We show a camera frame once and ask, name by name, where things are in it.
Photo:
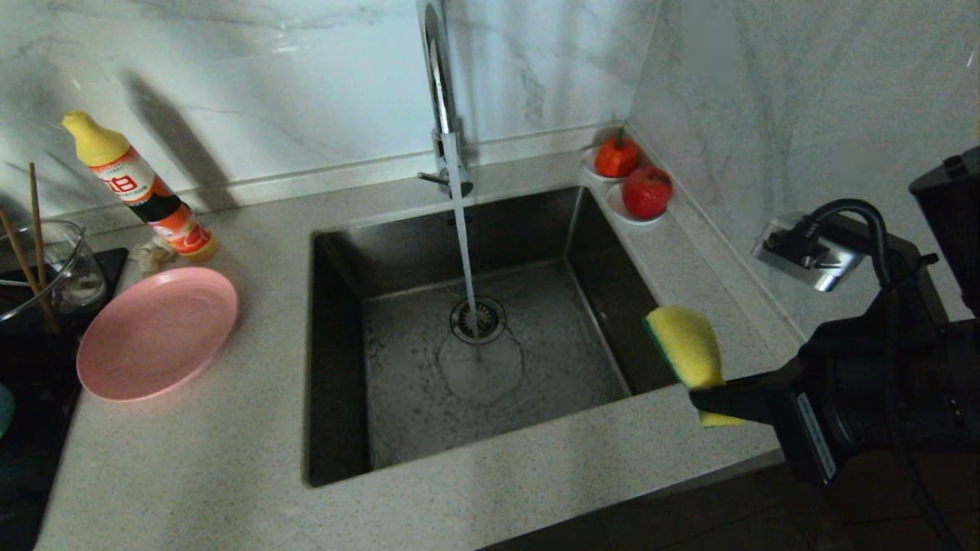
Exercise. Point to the yellow dish soap bottle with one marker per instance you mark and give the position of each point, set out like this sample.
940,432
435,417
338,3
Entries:
130,180

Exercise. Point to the pink round plate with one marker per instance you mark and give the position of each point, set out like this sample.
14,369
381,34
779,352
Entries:
157,333

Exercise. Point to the brown wooden chopstick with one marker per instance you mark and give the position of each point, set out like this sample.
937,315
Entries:
23,264
37,222

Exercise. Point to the yellow green sponge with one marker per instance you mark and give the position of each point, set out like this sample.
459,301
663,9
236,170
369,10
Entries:
689,344

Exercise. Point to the red apple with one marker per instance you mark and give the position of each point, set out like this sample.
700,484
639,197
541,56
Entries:
647,193

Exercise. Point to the chrome faucet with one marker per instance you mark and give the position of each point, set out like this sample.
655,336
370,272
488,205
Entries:
438,76

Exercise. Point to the crumpled beige rag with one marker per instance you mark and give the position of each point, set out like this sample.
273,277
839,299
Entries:
153,256

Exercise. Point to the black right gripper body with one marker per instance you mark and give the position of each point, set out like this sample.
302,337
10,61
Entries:
850,390

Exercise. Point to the orange-red tomato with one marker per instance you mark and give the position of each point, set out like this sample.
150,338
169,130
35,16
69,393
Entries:
616,158

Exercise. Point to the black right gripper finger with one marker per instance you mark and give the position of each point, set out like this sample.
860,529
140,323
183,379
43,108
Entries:
746,398

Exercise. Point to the clear glass jar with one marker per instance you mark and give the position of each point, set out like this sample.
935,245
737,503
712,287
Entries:
80,275

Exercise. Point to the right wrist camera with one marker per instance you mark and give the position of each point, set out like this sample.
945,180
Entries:
811,252

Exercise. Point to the stainless steel sink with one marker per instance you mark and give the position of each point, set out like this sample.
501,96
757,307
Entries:
551,367

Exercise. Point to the metal sink drain strainer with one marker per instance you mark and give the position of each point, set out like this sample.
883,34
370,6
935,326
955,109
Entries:
490,321

